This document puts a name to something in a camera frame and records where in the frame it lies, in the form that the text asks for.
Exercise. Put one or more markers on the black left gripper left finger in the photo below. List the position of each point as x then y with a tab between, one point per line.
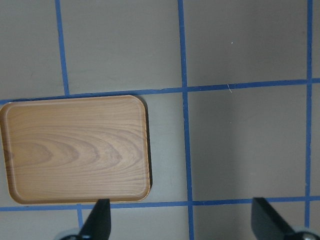
98	224

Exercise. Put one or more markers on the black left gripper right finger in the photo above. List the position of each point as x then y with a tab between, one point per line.
267	223

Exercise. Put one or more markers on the wooden tray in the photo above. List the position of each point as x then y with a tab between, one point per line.
76	150

